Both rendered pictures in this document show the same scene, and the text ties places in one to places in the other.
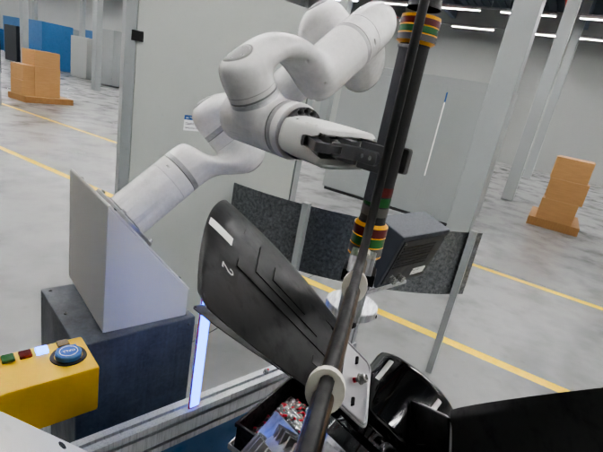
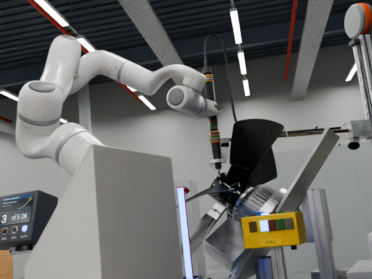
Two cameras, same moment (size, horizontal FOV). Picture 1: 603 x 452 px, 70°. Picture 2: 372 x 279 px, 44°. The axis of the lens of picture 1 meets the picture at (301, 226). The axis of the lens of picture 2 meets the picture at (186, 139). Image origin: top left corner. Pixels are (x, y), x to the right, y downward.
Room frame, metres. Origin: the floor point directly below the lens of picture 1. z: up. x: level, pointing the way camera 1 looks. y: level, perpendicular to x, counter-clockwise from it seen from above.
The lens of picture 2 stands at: (1.23, 1.58, 1.06)
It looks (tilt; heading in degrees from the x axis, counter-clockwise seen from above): 11 degrees up; 251
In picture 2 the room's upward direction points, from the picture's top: 6 degrees counter-clockwise
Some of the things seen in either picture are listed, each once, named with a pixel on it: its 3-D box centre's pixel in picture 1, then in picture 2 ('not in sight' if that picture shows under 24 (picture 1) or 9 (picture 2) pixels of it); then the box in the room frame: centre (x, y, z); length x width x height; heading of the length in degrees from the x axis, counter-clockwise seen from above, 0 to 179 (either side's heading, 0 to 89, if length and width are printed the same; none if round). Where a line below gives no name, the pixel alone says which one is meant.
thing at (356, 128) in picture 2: not in sight; (358, 129); (-0.10, 0.02, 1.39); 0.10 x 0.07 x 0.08; 170
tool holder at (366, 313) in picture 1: (357, 280); (218, 150); (0.51, -0.09, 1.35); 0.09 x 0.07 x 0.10; 170
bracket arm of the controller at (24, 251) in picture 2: (381, 282); (35, 248); (1.22, -0.28, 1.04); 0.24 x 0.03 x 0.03; 135
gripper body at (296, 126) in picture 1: (323, 140); (201, 107); (0.60, -0.01, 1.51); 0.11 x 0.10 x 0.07; 45
